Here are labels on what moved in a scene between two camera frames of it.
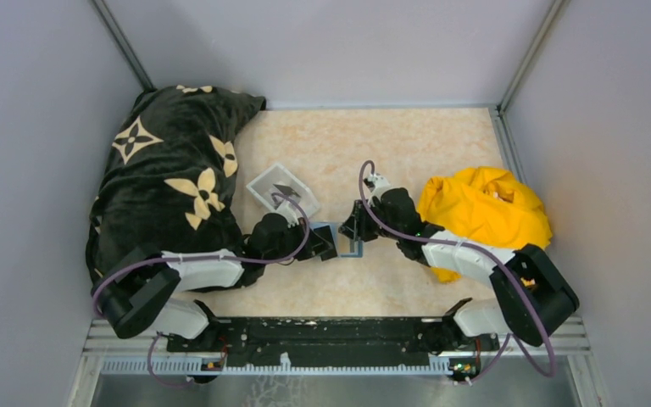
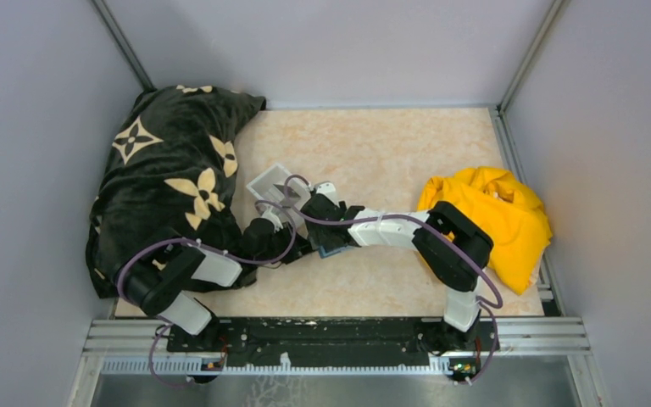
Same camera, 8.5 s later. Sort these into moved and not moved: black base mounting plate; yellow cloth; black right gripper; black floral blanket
Moved: black right gripper
Not moved: black floral blanket; yellow cloth; black base mounting plate
